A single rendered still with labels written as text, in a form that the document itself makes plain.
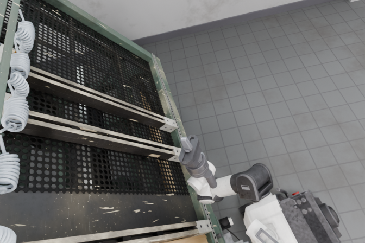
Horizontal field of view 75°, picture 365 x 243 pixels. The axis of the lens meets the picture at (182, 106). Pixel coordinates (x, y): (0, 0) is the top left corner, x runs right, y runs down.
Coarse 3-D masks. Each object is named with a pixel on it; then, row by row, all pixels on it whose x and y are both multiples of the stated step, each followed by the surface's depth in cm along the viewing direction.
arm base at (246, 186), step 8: (240, 176) 101; (248, 176) 98; (240, 184) 102; (248, 184) 99; (256, 184) 98; (264, 184) 108; (272, 184) 106; (240, 192) 102; (248, 192) 99; (256, 192) 97; (264, 192) 100; (256, 200) 97
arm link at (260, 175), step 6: (252, 168) 106; (258, 168) 105; (264, 168) 106; (234, 174) 110; (252, 174) 101; (258, 174) 102; (264, 174) 103; (234, 180) 107; (258, 180) 100; (264, 180) 102; (234, 186) 106; (258, 186) 99
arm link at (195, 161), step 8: (192, 136) 91; (192, 144) 88; (184, 152) 87; (192, 152) 86; (200, 152) 92; (184, 160) 85; (192, 160) 84; (200, 160) 90; (192, 168) 90; (200, 168) 90
